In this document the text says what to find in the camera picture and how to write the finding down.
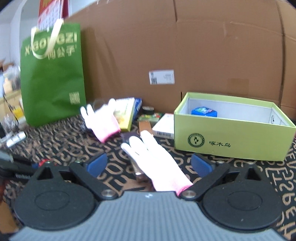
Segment blue small packet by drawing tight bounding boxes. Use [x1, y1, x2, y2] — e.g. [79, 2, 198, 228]
[191, 106, 218, 117]

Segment white box with barcode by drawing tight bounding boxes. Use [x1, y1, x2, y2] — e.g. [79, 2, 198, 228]
[152, 113, 174, 140]

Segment yellow green box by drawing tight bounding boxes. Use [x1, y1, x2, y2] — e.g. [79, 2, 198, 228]
[114, 97, 135, 132]

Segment brown wooden block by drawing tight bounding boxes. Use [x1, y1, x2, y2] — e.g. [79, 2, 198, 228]
[138, 120, 153, 136]

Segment black tape roll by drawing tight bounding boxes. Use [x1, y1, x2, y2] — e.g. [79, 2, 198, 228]
[142, 106, 154, 115]

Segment left hand white glove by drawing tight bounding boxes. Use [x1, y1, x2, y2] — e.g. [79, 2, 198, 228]
[80, 98, 120, 143]

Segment right hand white glove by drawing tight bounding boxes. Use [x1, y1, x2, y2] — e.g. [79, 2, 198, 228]
[121, 131, 193, 196]

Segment white power strip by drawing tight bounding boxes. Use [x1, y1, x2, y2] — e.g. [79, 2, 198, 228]
[6, 132, 26, 148]

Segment black patterned tablecloth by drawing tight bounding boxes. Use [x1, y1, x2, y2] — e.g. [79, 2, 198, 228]
[1, 116, 295, 240]

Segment light green open box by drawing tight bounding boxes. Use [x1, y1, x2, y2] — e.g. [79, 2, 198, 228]
[174, 92, 295, 161]

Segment green paper shopping bag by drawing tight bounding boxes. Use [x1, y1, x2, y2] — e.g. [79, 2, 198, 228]
[20, 19, 86, 126]

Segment white shipping label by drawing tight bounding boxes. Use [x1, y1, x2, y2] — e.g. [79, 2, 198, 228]
[149, 70, 175, 85]

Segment large brown cardboard box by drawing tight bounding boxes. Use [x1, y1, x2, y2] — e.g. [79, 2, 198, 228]
[66, 1, 295, 119]

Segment red wall calendar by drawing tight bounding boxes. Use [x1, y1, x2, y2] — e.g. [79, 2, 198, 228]
[38, 0, 69, 30]

